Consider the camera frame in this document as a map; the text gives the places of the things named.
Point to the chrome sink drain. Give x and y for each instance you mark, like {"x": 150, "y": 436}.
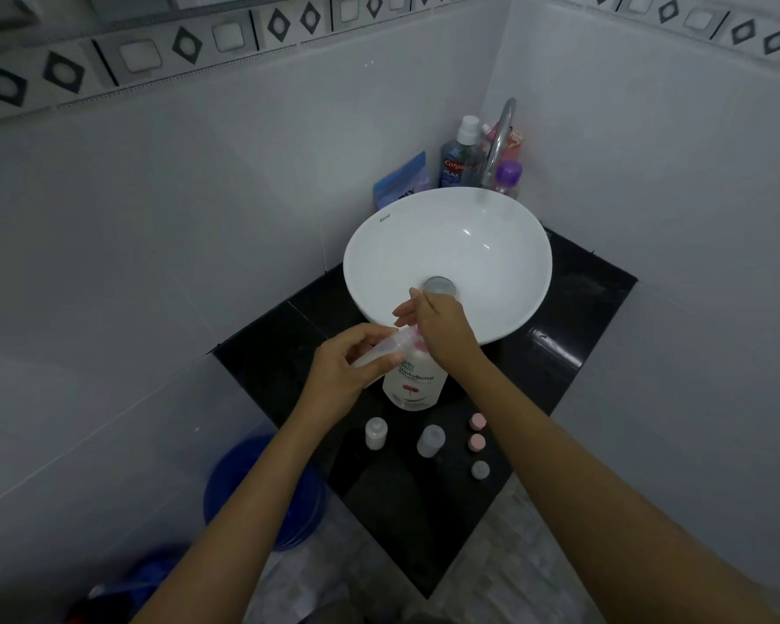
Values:
{"x": 441, "y": 285}

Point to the blue plastic dipper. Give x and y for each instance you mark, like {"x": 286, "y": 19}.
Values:
{"x": 146, "y": 578}

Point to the blue mouthwash bottle white cap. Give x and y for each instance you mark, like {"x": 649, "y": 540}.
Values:
{"x": 458, "y": 163}

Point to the white pump bottle pink label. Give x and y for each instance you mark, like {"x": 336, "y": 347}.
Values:
{"x": 416, "y": 385}

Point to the white round basin sink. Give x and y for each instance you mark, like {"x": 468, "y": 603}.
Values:
{"x": 442, "y": 240}

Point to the person's right thumb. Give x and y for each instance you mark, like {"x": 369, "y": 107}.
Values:
{"x": 408, "y": 313}

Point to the chrome curved faucet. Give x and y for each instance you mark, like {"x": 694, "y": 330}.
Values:
{"x": 499, "y": 139}

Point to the pink red bottle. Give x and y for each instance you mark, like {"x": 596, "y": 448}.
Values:
{"x": 515, "y": 146}

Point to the blue pouch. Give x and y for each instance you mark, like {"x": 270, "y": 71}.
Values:
{"x": 400, "y": 181}

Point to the blue plastic bucket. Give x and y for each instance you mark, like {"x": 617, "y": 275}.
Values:
{"x": 234, "y": 477}

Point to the person's right hand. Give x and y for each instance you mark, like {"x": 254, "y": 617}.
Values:
{"x": 448, "y": 334}

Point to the pink bottle cap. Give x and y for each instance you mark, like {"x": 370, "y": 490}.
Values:
{"x": 476, "y": 442}
{"x": 478, "y": 421}

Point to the grey bottle cap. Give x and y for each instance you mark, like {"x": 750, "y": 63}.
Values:
{"x": 480, "y": 471}

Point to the person's left forearm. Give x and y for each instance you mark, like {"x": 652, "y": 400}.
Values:
{"x": 234, "y": 519}

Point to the person's left thumb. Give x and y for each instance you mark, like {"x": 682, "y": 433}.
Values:
{"x": 383, "y": 368}

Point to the small purple bottle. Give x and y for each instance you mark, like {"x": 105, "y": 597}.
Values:
{"x": 508, "y": 178}

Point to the small clear plastic bottle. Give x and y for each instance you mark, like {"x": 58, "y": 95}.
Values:
{"x": 376, "y": 434}
{"x": 431, "y": 441}
{"x": 382, "y": 350}

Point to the person's right forearm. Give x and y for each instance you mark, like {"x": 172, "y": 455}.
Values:
{"x": 598, "y": 500}

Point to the person's left hand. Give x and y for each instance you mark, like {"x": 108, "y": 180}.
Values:
{"x": 328, "y": 383}

